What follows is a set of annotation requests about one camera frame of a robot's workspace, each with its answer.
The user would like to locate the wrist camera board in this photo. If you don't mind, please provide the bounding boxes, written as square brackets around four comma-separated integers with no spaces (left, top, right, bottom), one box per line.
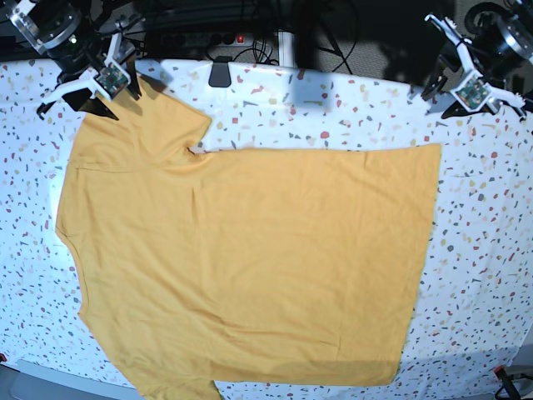
[452,78,491,112]
[96,63,129,99]

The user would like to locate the black table clamp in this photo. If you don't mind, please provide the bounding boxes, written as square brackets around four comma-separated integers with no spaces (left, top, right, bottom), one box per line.
[208,56,232,88]

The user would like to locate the terrazzo patterned table cloth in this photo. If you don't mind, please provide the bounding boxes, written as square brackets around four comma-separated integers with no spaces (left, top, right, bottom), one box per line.
[1,59,532,399]

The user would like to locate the red black clamp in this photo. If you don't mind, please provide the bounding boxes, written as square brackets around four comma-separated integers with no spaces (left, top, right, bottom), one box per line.
[494,366,522,400]

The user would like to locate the white power strip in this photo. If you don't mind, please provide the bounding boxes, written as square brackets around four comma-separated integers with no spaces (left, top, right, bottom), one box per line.
[145,31,254,49]

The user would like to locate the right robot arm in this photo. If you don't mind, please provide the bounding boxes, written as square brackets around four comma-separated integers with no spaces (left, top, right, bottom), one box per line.
[3,1,142,120]

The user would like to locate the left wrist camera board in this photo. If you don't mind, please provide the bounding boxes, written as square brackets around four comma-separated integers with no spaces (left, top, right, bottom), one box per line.
[452,78,491,112]

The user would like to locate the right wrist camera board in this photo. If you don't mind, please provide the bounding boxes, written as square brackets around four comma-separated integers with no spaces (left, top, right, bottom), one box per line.
[96,63,129,99]

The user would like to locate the yellow T-shirt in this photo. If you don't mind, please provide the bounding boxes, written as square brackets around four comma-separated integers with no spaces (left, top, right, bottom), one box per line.
[56,84,441,399]

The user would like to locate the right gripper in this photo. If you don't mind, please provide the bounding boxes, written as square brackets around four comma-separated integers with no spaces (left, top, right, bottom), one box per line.
[40,26,142,121]

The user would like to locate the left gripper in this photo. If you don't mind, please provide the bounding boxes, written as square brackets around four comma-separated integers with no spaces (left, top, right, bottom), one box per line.
[421,14,526,119]

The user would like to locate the white metal post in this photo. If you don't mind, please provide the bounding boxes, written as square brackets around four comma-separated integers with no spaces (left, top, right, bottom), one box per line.
[277,31,296,68]

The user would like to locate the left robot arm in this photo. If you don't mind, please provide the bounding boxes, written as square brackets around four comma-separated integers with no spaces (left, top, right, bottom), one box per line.
[421,1,532,121]

